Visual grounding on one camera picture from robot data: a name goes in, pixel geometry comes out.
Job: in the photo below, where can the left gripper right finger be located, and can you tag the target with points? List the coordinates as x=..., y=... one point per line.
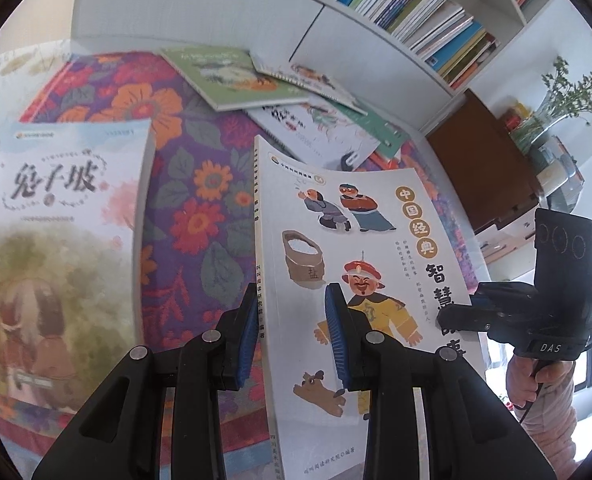
x=431, y=415

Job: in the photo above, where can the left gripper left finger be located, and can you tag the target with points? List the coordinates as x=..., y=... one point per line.
x=117, y=432

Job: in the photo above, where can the white wisdom stories book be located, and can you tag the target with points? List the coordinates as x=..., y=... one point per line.
x=379, y=237

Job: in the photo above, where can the rabbit slope book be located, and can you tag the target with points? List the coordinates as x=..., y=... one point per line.
x=72, y=200

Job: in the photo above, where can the dark green cover book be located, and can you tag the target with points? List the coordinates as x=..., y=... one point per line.
x=390, y=136

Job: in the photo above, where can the green world history book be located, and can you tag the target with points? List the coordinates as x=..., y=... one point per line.
x=226, y=79

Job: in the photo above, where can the right hand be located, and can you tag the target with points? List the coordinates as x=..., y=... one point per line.
x=524, y=384

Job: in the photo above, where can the brown wooden cabinet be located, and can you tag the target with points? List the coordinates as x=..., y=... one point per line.
x=492, y=178

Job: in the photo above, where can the floral quilted mat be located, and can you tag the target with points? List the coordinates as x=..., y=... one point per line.
x=196, y=248

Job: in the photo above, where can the glass vase with plant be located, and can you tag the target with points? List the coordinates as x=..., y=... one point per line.
x=563, y=99

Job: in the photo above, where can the white illustrated book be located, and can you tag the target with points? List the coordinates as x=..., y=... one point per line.
x=316, y=133

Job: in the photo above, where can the white bookshelf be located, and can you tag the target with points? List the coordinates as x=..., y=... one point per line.
x=379, y=65

